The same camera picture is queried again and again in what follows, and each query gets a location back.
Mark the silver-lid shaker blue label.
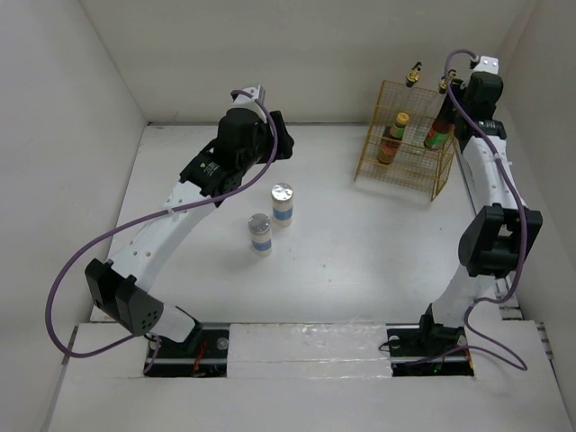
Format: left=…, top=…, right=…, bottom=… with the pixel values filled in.
left=271, top=183, right=293, bottom=227

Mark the yellow-capped brown sauce bottle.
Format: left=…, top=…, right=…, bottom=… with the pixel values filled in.
left=423, top=108, right=455, bottom=150

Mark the dark sauce glass cruet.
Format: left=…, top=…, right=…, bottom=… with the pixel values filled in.
left=405, top=61, right=422, bottom=88

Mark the yellow-capped red sauce bottle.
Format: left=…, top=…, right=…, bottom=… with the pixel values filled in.
left=377, top=112, right=410, bottom=165

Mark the clear liquid glass cruet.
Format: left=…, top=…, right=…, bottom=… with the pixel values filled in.
left=438, top=68, right=456, bottom=95

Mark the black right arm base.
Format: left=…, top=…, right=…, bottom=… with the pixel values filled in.
left=379, top=324, right=474, bottom=377

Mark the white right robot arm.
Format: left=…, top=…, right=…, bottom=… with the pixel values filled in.
left=416, top=72, right=543, bottom=357

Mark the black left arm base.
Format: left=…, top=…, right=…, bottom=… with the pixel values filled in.
left=143, top=323, right=230, bottom=378

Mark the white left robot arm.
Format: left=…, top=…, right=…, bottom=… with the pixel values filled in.
left=85, top=108, right=294, bottom=357

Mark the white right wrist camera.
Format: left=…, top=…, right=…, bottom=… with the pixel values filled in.
left=470, top=56, right=500, bottom=75

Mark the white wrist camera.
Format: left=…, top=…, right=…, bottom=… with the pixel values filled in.
left=231, top=84, right=266, bottom=111
left=470, top=56, right=500, bottom=75

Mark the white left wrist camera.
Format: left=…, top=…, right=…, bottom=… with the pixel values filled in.
left=231, top=84, right=266, bottom=111

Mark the yellow wire rack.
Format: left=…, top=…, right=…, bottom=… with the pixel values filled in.
left=355, top=80, right=455, bottom=201

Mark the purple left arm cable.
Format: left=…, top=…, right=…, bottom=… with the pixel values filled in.
left=46, top=89, right=280, bottom=374

